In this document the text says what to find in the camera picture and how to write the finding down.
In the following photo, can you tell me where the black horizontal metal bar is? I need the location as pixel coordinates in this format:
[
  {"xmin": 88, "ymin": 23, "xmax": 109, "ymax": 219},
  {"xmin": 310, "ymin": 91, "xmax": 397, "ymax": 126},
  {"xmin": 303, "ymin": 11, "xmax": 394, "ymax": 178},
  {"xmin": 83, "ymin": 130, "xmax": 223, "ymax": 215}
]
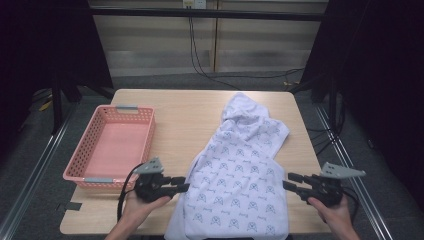
[{"xmin": 89, "ymin": 7, "xmax": 330, "ymax": 22}]

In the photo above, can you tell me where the metal floor rail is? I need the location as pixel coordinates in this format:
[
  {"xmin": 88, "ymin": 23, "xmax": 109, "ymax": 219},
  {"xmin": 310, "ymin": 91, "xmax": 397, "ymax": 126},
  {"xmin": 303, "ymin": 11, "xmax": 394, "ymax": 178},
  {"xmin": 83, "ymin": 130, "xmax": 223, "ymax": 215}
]
[
  {"xmin": 314, "ymin": 104, "xmax": 395, "ymax": 240},
  {"xmin": 0, "ymin": 102, "xmax": 80, "ymax": 240}
]

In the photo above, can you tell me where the black metal stand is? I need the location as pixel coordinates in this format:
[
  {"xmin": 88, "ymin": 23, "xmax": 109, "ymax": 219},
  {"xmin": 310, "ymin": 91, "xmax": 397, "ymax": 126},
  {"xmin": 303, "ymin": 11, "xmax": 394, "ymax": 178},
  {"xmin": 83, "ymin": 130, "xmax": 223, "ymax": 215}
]
[{"xmin": 50, "ymin": 79, "xmax": 63, "ymax": 135}]

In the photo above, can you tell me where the white printed hoodie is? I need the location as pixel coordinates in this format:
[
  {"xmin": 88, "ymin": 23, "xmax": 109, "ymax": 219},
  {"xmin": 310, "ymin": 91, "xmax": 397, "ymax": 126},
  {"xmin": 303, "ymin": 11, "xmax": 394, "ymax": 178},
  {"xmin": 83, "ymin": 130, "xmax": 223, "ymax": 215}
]
[{"xmin": 164, "ymin": 92, "xmax": 291, "ymax": 240}]

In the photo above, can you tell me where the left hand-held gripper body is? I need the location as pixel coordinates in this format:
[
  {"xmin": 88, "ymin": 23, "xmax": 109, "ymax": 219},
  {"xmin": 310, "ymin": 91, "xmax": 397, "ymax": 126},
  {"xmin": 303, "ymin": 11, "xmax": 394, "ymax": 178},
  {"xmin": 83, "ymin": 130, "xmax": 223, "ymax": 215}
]
[{"xmin": 133, "ymin": 157, "xmax": 175, "ymax": 204}]

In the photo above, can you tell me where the black curtain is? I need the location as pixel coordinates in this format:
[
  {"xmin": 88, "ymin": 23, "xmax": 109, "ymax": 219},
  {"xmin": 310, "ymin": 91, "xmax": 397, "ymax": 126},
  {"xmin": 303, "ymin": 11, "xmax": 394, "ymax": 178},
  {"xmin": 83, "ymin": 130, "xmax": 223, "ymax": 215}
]
[
  {"xmin": 0, "ymin": 0, "xmax": 115, "ymax": 162},
  {"xmin": 299, "ymin": 0, "xmax": 424, "ymax": 203}
]

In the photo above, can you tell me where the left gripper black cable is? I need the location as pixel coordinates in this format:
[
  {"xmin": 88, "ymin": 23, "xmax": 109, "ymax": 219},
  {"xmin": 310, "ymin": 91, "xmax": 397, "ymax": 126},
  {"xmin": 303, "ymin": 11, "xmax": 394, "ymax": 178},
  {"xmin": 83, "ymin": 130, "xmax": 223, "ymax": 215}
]
[{"xmin": 116, "ymin": 162, "xmax": 145, "ymax": 223}]

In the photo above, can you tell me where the white wall socket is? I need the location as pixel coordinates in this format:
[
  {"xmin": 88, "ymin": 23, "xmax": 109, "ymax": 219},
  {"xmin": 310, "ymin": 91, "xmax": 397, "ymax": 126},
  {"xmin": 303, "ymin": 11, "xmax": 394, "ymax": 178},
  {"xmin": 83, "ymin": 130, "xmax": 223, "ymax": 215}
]
[{"xmin": 182, "ymin": 0, "xmax": 208, "ymax": 10}]

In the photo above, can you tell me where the black floor cable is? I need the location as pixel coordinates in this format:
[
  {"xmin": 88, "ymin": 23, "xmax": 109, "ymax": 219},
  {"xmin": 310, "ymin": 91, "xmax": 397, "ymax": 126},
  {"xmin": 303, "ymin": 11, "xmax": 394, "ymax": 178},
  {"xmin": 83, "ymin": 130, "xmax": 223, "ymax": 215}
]
[{"xmin": 206, "ymin": 67, "xmax": 305, "ymax": 81}]

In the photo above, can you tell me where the black hanging cable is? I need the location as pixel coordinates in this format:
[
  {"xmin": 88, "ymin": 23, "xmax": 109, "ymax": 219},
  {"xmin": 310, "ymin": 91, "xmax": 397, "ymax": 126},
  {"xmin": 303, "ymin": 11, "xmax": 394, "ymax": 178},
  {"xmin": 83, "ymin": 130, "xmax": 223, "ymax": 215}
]
[{"xmin": 187, "ymin": 16, "xmax": 242, "ymax": 91}]

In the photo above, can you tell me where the black tape patch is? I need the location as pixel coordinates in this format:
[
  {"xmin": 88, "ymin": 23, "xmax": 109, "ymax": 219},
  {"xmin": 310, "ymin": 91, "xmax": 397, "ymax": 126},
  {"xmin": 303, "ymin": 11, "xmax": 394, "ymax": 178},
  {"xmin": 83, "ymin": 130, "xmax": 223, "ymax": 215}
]
[{"xmin": 64, "ymin": 201, "xmax": 83, "ymax": 212}]

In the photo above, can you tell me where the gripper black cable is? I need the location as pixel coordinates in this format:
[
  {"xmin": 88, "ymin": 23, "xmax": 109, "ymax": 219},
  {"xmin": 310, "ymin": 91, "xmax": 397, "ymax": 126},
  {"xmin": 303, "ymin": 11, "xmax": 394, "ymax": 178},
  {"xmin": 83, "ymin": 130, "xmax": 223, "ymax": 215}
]
[
  {"xmin": 116, "ymin": 162, "xmax": 145, "ymax": 223},
  {"xmin": 342, "ymin": 187, "xmax": 361, "ymax": 215}
]

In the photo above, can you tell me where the person's right hand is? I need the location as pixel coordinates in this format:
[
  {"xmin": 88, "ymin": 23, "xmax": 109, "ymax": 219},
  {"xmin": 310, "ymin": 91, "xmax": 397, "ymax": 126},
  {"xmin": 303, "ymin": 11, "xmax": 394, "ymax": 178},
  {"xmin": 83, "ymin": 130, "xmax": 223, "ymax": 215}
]
[{"xmin": 306, "ymin": 195, "xmax": 353, "ymax": 235}]

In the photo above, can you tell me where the person's left hand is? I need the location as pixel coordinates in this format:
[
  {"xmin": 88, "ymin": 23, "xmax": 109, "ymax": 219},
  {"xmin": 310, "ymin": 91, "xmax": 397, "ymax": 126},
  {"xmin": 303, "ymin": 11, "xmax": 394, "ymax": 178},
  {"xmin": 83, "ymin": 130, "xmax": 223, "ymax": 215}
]
[{"xmin": 121, "ymin": 191, "xmax": 172, "ymax": 228}]

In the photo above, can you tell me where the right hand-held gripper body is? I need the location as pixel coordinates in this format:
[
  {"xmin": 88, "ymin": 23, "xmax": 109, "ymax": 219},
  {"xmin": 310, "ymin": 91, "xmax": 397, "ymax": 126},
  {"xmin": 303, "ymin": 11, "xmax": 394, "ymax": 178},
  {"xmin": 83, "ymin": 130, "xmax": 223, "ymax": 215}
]
[{"xmin": 301, "ymin": 161, "xmax": 367, "ymax": 208}]

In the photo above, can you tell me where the pink perforated plastic basket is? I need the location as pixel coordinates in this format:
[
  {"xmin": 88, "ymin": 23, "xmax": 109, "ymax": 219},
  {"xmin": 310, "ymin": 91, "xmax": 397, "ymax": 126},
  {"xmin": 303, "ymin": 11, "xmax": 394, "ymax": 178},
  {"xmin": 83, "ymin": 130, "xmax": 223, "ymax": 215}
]
[{"xmin": 62, "ymin": 104, "xmax": 157, "ymax": 191}]

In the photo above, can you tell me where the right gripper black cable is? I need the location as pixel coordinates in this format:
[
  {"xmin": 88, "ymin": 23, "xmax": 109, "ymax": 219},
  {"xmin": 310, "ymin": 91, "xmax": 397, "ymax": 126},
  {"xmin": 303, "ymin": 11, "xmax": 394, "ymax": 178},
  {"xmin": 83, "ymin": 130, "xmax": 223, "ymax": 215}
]
[{"xmin": 342, "ymin": 187, "xmax": 361, "ymax": 215}]

